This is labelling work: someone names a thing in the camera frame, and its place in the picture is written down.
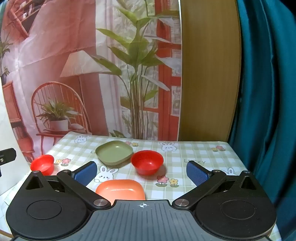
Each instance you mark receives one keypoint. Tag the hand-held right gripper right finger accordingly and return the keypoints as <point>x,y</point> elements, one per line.
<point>196,173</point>

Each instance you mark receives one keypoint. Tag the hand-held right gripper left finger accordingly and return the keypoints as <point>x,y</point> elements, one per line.
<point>86,173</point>

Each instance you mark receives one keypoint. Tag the large red bowl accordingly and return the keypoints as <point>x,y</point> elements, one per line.
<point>148,162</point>

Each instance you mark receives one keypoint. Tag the checked rabbit print tablecloth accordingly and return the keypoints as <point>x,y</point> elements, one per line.
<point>180,157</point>

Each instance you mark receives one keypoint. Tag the green square plate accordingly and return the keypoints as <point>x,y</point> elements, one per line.
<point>114,153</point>

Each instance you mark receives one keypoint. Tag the small red bowl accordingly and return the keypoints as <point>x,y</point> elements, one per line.
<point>42,162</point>

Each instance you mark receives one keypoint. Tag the orange square plate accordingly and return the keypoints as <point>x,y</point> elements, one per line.
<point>120,188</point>

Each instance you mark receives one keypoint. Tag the wooden board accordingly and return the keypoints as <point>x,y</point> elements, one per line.
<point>208,69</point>

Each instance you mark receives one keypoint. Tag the teal curtain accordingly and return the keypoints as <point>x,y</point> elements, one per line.
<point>266,92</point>

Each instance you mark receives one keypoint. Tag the printed room scene backdrop cloth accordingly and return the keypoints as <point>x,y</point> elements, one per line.
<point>69,34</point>

